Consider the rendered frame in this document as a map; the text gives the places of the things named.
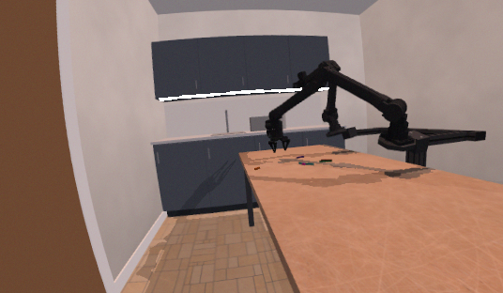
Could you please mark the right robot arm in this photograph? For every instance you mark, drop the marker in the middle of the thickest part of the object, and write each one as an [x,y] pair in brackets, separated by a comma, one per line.
[330,114]

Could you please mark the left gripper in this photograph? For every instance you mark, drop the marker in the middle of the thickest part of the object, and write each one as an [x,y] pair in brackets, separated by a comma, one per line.
[278,134]

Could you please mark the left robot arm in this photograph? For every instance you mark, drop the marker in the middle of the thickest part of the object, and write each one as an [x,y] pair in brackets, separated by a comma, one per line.
[393,110]

